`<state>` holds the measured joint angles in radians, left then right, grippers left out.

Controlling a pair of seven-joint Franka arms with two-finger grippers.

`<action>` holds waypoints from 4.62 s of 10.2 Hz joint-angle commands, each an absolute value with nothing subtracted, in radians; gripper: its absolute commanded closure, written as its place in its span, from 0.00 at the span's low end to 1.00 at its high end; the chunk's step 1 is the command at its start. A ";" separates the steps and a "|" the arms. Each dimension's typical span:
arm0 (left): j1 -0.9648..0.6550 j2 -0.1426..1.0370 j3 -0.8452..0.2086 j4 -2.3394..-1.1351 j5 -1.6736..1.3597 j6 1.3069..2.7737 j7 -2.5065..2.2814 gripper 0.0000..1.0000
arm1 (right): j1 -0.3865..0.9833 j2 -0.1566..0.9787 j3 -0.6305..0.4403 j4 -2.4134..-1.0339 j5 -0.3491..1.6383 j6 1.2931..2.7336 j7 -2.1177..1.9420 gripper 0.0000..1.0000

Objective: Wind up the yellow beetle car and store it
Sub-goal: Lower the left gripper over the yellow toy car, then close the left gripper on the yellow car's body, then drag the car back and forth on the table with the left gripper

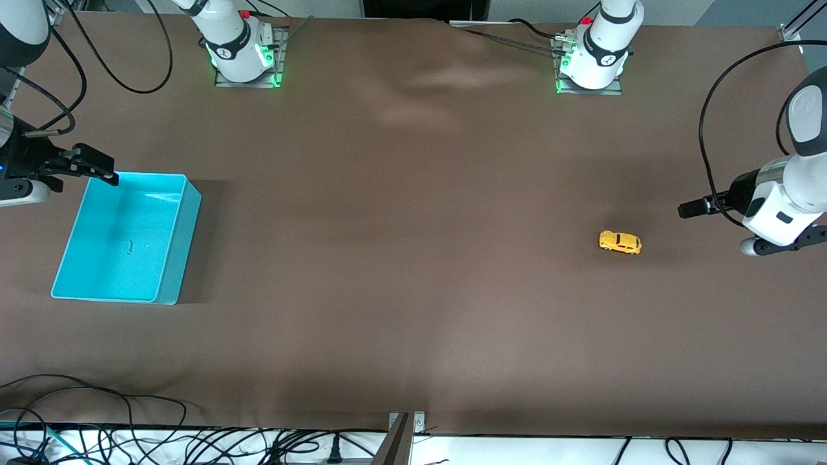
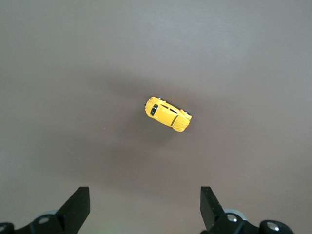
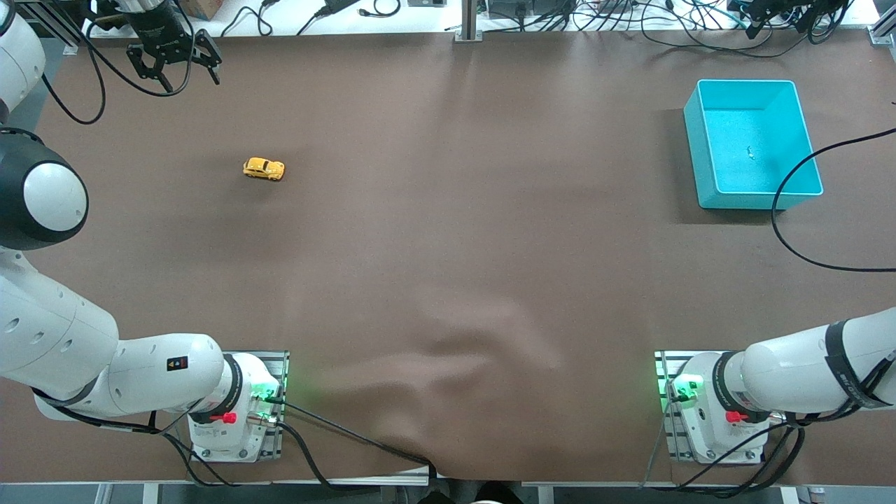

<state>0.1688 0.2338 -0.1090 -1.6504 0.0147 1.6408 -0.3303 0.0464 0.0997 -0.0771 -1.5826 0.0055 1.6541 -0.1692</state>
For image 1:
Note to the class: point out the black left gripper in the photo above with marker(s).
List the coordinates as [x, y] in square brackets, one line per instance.
[741, 192]

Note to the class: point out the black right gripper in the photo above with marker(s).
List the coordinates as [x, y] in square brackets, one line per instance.
[27, 159]

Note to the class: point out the yellow beetle toy car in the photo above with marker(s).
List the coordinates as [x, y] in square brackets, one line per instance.
[620, 242]

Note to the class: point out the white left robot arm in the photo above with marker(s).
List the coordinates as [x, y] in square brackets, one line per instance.
[604, 51]

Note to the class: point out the turquoise plastic bin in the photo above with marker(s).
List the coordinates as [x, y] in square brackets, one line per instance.
[123, 245]

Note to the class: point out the brown table cover cloth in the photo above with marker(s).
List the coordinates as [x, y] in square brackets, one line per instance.
[413, 258]

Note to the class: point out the dark box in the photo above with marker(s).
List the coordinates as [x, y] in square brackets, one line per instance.
[420, 8]

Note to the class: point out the black power plug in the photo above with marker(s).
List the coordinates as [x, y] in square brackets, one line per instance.
[334, 452]

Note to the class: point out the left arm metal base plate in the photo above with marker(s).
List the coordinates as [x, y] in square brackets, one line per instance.
[610, 91]

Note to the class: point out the aluminium frame profile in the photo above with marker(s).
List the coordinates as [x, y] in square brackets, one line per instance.
[798, 19]
[55, 10]

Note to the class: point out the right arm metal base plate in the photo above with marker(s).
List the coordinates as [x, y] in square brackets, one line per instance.
[279, 64]

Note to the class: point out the grey metal bracket post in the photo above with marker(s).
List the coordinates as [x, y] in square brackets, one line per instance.
[404, 429]

